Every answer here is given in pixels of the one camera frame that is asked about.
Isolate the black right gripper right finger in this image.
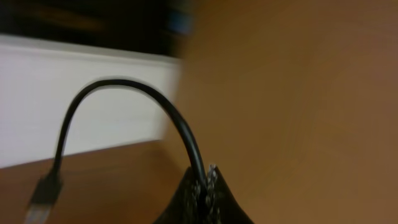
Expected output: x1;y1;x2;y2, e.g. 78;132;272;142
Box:
206;164;254;224

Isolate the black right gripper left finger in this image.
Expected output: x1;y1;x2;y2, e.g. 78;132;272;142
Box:
154;167;200;224

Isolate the black usb cable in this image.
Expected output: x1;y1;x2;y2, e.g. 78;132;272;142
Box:
24;78;208;224

